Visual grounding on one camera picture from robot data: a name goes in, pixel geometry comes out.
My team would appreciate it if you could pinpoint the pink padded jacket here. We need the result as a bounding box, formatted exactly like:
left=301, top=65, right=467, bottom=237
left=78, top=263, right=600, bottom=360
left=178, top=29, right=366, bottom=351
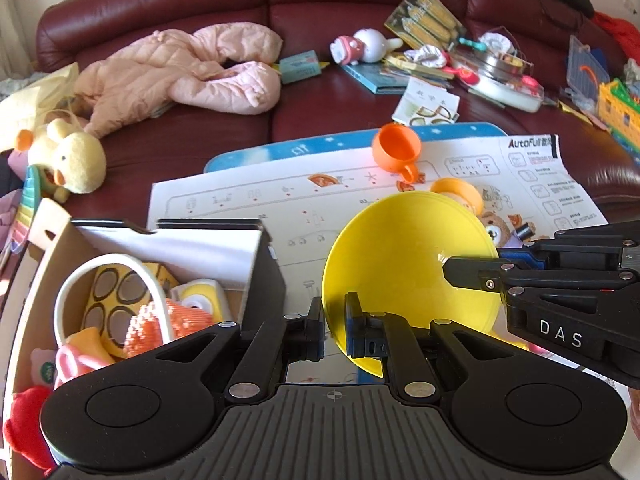
left=72, top=22, right=284, bottom=139

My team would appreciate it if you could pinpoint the cardboard box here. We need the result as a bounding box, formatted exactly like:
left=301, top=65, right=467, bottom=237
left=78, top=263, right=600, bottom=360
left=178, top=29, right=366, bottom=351
left=9, top=197, right=287, bottom=480

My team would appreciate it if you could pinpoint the rainbow striped toy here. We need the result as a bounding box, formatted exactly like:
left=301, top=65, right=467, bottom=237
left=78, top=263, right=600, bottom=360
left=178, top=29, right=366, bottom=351
left=0, top=165, right=45, bottom=262

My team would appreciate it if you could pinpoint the red cloth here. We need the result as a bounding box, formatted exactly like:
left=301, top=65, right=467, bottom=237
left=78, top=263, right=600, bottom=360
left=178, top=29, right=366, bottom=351
left=592, top=12, right=640, bottom=59

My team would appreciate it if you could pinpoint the white card with glasses print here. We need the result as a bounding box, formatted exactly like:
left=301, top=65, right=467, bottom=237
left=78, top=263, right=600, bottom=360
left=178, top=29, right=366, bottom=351
left=391, top=77, right=461, bottom=126

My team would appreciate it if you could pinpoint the yellow duck plush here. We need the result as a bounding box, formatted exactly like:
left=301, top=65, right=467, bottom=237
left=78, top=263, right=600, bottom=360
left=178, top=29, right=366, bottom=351
left=15, top=117, right=108, bottom=204

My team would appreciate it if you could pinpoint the pink toy ring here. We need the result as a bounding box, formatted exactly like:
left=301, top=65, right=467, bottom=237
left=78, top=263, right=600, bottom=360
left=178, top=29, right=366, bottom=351
left=54, top=345, right=103, bottom=390

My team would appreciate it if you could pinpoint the clear plastic storage case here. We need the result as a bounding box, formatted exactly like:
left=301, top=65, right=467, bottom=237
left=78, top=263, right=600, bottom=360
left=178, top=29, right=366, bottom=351
left=565, top=35, right=609, bottom=112

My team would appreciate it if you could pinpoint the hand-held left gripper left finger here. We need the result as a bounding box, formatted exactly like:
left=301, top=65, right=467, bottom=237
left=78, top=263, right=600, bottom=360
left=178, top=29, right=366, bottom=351
left=156, top=298, right=326, bottom=405

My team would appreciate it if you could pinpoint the blue book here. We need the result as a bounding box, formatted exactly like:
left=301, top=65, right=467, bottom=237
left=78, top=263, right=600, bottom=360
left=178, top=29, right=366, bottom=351
left=342, top=62, right=416, bottom=95

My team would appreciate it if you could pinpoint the pale yellow cloth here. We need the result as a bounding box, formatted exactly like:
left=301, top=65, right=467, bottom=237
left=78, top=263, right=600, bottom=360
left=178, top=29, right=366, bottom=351
left=0, top=62, right=81, bottom=152

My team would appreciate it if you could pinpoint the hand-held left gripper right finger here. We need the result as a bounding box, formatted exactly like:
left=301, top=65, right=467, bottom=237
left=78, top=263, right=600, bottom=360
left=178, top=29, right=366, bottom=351
left=346, top=294, right=521, bottom=405

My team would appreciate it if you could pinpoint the white instruction sheet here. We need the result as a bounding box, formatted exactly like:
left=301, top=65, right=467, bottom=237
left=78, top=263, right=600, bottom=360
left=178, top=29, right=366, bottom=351
left=146, top=134, right=609, bottom=386

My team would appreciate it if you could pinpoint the white plastic ring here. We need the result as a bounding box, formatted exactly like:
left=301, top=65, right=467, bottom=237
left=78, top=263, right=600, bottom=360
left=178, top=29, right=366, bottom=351
left=53, top=254, right=177, bottom=357

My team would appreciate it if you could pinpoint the yellow building block toy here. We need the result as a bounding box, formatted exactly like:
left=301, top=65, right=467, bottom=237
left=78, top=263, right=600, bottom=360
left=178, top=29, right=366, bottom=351
left=597, top=77, right=640, bottom=167

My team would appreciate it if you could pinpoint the dark red leather sofa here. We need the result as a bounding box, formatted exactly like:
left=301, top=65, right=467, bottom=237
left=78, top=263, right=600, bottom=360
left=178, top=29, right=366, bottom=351
left=35, top=0, right=640, bottom=211

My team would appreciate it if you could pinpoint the teal small box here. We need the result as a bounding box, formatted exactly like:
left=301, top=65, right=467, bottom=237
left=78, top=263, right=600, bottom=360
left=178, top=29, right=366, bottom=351
left=277, top=50, right=331, bottom=85

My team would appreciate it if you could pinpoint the orange bristle toy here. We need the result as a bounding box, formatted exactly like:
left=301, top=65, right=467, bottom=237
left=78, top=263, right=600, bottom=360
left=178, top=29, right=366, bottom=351
left=122, top=299, right=217, bottom=359

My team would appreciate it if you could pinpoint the yellow plastic ring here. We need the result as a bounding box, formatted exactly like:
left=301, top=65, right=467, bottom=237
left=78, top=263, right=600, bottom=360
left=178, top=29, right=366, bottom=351
left=430, top=177, right=485, bottom=217

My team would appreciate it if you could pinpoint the metal toy pot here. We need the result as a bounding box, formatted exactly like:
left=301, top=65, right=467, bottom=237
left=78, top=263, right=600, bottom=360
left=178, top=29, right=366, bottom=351
left=480, top=50, right=527, bottom=81

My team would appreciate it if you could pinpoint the pink plush with green patch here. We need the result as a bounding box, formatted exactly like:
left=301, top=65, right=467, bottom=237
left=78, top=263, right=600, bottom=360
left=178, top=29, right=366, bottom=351
left=30, top=347, right=57, bottom=387

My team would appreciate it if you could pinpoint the orange toy cup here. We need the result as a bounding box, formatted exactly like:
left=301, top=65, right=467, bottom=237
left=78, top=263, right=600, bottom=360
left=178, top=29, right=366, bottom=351
left=371, top=124, right=424, bottom=185

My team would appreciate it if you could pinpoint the yellow white toy camera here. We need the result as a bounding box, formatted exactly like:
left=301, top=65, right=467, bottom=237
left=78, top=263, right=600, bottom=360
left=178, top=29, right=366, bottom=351
left=170, top=280, right=234, bottom=327

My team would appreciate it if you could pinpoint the red plush toy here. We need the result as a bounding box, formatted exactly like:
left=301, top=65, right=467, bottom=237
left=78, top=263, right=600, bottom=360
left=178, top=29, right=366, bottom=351
left=2, top=385, right=57, bottom=469

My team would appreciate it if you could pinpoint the brown teddy bear plush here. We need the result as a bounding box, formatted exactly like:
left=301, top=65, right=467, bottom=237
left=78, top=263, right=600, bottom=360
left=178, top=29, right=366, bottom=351
left=479, top=209, right=539, bottom=252

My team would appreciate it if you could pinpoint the orange yellow plastic toy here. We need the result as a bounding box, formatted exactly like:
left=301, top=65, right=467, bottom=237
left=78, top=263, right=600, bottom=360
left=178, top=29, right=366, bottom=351
left=62, top=327, right=117, bottom=367

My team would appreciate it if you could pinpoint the yellow plastic bowl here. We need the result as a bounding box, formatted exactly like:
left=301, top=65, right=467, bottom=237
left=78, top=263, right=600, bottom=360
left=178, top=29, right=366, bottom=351
left=322, top=191, right=502, bottom=379

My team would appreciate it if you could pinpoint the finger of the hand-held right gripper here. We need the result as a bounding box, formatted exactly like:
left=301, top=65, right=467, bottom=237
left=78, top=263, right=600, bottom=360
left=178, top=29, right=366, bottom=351
left=442, top=256, right=639, bottom=301
left=522, top=221, right=640, bottom=270

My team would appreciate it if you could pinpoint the clear pack of yellow pieces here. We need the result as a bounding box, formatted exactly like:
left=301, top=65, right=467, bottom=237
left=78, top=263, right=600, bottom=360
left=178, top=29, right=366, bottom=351
left=385, top=0, right=466, bottom=52

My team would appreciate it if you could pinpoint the yellow block with grey circles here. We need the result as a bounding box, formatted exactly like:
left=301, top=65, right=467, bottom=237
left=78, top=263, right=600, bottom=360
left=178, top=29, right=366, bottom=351
left=82, top=262, right=179, bottom=359

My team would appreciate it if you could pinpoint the pink white rabbit toy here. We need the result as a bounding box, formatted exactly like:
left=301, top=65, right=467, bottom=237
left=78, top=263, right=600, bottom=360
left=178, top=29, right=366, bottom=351
left=330, top=28, right=404, bottom=66

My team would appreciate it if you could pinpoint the white crumpled cloth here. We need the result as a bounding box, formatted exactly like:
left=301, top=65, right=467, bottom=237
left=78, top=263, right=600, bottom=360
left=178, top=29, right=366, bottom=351
left=405, top=45, right=447, bottom=69

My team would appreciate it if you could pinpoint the clear plastic tray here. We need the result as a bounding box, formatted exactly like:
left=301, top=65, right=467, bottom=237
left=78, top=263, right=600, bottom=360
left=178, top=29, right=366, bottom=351
left=469, top=72, right=545, bottom=114

